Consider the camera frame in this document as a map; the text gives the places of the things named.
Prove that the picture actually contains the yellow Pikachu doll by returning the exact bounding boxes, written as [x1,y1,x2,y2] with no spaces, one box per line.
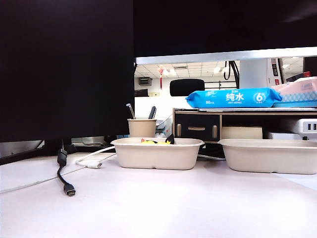
[158,133,175,146]

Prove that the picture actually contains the white flat box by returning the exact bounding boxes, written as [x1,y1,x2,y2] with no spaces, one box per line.
[263,130,309,140]

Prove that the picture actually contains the beige paper cup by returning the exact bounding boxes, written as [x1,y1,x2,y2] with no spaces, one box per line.
[127,118,158,139]

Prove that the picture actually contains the black monitor silver bezel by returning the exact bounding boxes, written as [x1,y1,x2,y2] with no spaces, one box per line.
[133,0,317,65]

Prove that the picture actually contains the white USB-C cable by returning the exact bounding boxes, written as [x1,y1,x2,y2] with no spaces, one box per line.
[75,145,117,170]

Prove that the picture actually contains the black hanging cables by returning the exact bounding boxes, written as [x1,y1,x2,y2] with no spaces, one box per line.
[222,60,241,89]

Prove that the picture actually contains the red Chinese knot ornament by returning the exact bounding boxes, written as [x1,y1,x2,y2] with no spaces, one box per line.
[157,64,165,90]

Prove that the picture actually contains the silver-tipped pen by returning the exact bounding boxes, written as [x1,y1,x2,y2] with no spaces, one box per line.
[125,103,137,120]

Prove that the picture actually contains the pink tissue pack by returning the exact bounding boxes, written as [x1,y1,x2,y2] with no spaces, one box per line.
[270,76,317,108]

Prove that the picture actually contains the black wooden desk organizer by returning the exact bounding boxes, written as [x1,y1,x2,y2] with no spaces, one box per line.
[172,108,317,144]

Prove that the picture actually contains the white power strip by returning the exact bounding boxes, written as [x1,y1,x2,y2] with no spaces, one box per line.
[298,118,317,135]

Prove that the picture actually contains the beige cardboard box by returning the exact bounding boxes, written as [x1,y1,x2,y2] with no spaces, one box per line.
[221,126,264,140]

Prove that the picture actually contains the blue wet wipes pack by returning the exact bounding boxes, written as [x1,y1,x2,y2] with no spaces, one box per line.
[185,87,283,109]

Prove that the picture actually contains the black office chair headrest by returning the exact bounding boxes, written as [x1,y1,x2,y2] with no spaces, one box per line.
[169,78,206,97]

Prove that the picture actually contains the large black monitor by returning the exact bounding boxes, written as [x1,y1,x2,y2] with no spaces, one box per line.
[0,0,135,166]

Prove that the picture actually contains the thin white cable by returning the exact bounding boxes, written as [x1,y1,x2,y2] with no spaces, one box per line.
[0,166,84,194]

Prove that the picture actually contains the black HDMI cable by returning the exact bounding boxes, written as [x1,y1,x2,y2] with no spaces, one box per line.
[56,141,76,198]

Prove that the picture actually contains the beige paper pulp box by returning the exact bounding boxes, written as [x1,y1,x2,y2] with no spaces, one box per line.
[110,137,206,171]
[218,138,317,175]

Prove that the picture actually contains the white paper sheets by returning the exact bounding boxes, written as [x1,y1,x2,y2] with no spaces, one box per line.
[273,173,317,192]

